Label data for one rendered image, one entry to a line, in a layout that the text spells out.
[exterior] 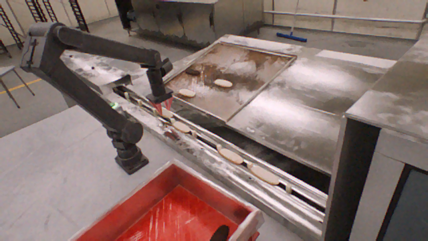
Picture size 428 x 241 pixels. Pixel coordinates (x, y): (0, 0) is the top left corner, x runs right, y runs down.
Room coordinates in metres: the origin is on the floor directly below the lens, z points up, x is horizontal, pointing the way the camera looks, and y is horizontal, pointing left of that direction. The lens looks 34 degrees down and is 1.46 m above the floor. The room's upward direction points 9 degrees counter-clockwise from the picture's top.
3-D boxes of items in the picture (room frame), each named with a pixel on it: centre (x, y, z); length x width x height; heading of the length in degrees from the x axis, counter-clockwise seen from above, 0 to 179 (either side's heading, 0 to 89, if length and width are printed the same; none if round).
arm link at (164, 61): (1.01, 0.18, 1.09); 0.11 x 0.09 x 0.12; 151
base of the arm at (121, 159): (0.75, 0.32, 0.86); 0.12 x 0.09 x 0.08; 39
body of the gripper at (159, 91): (0.97, 0.19, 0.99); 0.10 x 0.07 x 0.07; 129
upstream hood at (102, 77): (1.81, 0.87, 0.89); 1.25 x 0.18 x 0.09; 39
